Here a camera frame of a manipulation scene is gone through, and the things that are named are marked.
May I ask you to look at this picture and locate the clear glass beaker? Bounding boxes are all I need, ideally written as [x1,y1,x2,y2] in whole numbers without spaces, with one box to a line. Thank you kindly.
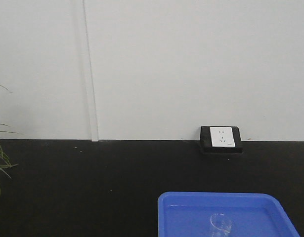
[209,213,232,237]

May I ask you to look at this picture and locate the blue plastic tray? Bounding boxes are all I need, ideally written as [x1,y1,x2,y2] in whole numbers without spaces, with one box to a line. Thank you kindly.
[158,192,299,237]

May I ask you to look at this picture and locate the white wall power socket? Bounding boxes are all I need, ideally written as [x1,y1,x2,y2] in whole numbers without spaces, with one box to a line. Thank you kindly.
[199,126,243,154]

